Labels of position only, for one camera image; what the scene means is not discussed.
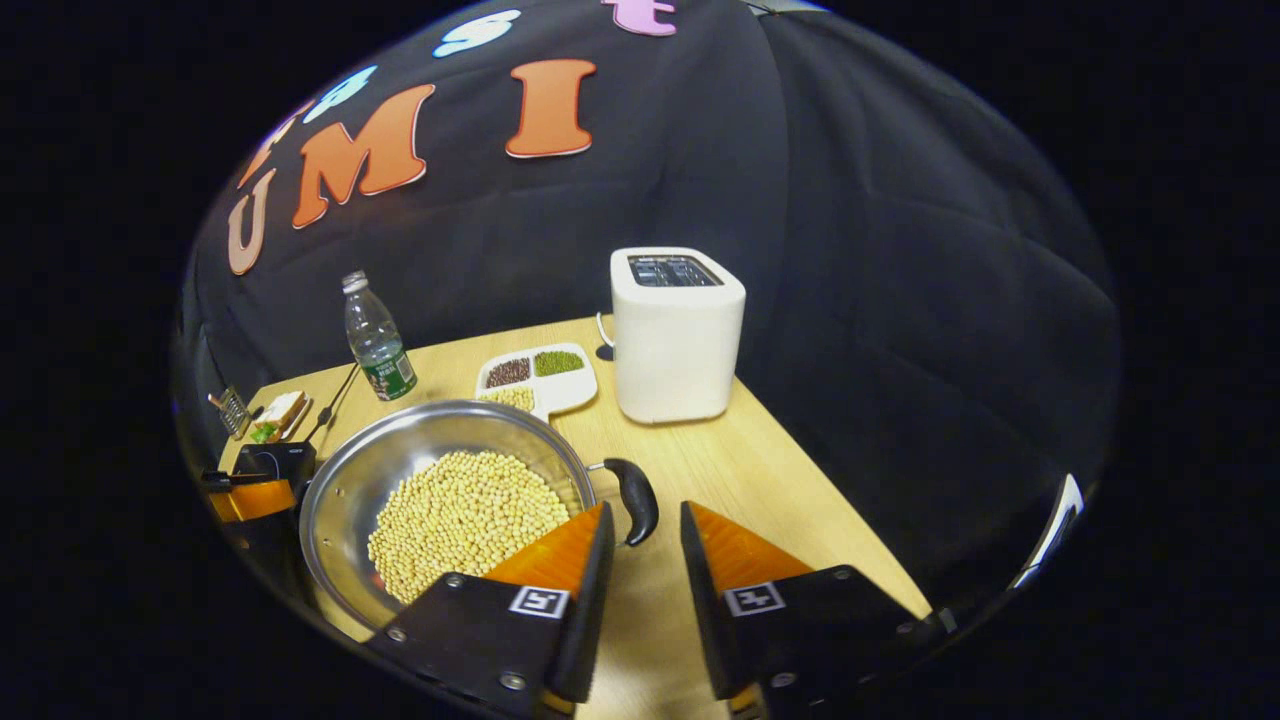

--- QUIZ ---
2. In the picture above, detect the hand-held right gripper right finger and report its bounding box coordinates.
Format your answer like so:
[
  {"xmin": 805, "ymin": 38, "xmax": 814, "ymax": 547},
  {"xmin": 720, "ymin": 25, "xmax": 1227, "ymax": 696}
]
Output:
[{"xmin": 680, "ymin": 499, "xmax": 947, "ymax": 720}]

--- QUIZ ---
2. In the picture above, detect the white toaster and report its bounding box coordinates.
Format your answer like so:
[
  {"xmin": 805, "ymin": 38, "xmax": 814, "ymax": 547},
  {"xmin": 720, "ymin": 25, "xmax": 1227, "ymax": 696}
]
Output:
[{"xmin": 609, "ymin": 246, "xmax": 748, "ymax": 426}]

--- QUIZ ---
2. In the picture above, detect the black cooktop power cable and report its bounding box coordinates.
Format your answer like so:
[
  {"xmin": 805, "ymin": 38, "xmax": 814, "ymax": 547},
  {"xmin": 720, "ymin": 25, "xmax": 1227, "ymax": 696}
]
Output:
[{"xmin": 304, "ymin": 361, "xmax": 362, "ymax": 447}]

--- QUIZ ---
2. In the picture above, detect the lettuce sandwich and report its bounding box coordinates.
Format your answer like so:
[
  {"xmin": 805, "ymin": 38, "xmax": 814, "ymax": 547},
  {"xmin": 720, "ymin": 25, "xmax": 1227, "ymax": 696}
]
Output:
[{"xmin": 247, "ymin": 390, "xmax": 312, "ymax": 445}]

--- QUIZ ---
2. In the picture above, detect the clear plastic water bottle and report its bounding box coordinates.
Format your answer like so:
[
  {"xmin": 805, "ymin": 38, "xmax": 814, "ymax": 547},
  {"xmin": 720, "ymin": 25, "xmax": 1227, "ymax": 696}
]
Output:
[{"xmin": 342, "ymin": 270, "xmax": 419, "ymax": 403}]

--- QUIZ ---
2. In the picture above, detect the white divided bean dish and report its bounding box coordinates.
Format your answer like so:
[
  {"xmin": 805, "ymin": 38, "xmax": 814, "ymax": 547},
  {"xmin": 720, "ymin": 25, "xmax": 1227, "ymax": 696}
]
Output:
[{"xmin": 475, "ymin": 343, "xmax": 600, "ymax": 422}]

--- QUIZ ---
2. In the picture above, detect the wire mesh utensil holder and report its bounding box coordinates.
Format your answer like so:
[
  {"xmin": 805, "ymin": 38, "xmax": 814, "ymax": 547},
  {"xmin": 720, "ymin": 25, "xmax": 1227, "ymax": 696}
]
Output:
[{"xmin": 207, "ymin": 386, "xmax": 254, "ymax": 440}]

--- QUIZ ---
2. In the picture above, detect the pile of yellow soybeans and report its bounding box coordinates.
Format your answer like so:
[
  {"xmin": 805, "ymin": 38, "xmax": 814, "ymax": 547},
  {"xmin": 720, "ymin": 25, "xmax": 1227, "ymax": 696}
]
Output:
[{"xmin": 366, "ymin": 449, "xmax": 572, "ymax": 607}]

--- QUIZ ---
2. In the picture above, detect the steel pot with black handles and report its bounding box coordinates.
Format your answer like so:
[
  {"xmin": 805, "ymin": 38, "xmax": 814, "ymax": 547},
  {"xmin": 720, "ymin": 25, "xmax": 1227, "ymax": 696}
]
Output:
[{"xmin": 299, "ymin": 399, "xmax": 661, "ymax": 633}]

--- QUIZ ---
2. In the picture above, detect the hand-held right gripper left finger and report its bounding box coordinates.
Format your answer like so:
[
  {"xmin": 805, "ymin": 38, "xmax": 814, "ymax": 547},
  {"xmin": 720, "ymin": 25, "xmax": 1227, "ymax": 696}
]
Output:
[{"xmin": 365, "ymin": 501, "xmax": 617, "ymax": 720}]

